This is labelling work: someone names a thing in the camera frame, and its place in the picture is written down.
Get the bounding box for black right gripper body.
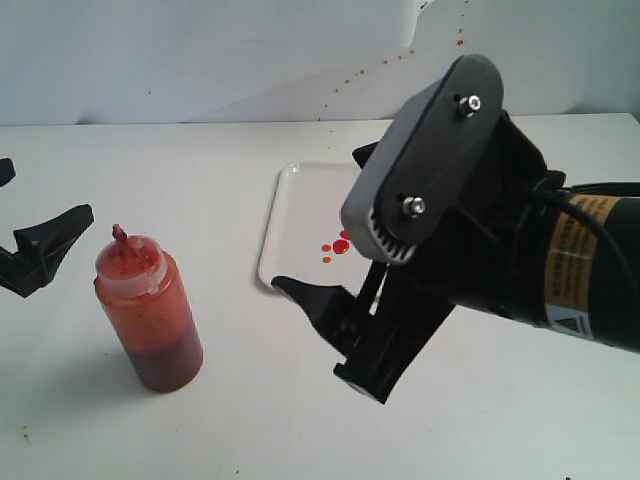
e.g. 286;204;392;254
334;114;565;403

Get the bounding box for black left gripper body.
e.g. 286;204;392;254
0;247;40;298

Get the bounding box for red sauce squeeze bottle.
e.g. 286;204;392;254
94;224;203;393

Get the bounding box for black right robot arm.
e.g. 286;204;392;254
272;115;639;402

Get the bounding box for red sauce drops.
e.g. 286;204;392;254
321;229;352;264

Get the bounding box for white rectangular plastic tray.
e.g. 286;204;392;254
257;163;370;295

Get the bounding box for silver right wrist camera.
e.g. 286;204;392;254
340;54;504;265

